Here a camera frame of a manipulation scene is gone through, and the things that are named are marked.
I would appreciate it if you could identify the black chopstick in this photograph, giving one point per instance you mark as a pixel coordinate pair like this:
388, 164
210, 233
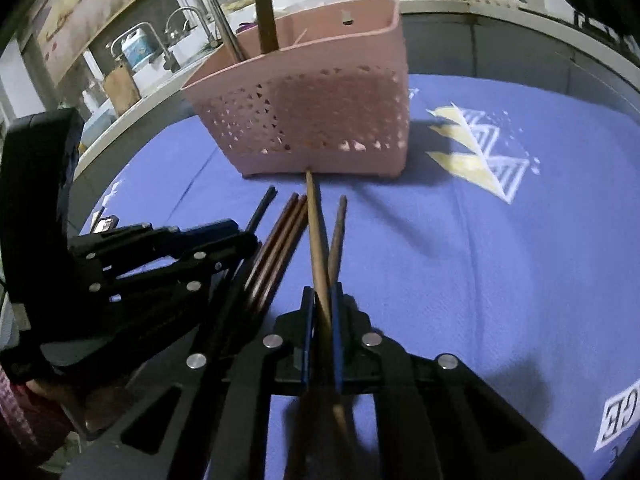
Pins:
262, 207

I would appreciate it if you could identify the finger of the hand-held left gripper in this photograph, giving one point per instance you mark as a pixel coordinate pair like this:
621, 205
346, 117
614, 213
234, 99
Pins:
200, 242
165, 300

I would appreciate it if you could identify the fruit picture window film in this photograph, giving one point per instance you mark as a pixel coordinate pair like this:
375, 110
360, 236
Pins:
85, 5

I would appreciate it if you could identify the chrome kitchen faucet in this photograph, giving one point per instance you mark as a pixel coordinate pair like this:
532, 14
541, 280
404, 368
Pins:
192, 12
150, 30

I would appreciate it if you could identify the pink perforated plastic basket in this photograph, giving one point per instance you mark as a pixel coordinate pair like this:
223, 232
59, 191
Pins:
310, 110

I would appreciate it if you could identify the reddish wooden chopstick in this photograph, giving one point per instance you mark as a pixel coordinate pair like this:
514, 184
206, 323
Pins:
280, 246
270, 245
289, 251

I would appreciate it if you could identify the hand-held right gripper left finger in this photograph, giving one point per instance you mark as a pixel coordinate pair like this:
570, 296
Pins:
308, 345

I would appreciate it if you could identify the person's left hand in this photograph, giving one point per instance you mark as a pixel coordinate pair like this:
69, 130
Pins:
100, 410

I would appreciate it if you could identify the brown wooden chopstick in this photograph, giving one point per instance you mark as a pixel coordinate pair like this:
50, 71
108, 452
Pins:
337, 240
318, 260

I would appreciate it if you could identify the blue label detergent bottle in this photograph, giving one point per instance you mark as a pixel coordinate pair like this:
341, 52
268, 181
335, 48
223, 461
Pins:
137, 50

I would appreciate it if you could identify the wooden cutting board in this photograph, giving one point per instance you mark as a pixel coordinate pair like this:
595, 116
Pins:
120, 87

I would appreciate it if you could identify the blue printed cloth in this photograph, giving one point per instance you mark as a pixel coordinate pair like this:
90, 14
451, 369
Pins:
425, 260

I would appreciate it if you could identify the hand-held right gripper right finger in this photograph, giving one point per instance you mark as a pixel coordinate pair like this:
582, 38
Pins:
336, 345

